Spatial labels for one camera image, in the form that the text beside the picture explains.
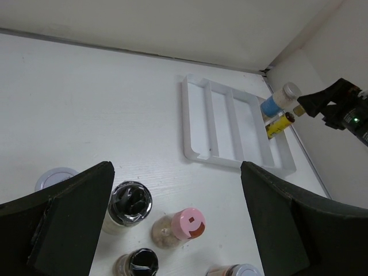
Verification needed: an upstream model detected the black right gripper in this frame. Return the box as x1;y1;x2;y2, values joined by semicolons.
297;78;367;145

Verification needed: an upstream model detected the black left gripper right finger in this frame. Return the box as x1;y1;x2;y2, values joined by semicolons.
241;162;367;275

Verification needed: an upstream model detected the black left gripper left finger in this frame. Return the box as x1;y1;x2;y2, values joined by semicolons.
1;161;114;275

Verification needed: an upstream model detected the gold cap yellow label bottle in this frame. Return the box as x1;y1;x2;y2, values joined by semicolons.
265;105;306;140

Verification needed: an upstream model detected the silver lid blue label shaker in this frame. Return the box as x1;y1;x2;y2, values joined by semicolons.
260;82;302;122

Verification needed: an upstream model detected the white lid pink salt jar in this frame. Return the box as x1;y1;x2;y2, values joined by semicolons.
34;167;79;192

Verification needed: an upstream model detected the white lid brown spice jar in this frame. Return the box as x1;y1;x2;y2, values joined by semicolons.
205;264;261;276

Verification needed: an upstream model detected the black grinder top salt jar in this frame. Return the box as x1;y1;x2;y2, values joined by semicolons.
102;181;153;235

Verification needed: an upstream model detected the small black cap pepper bottle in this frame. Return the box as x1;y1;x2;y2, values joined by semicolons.
113;248;159;276

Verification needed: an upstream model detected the pink cap spice bottle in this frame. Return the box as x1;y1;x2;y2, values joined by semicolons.
151;208;206;250

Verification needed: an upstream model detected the white divided plastic tray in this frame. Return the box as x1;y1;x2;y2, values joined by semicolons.
181;74;297;178

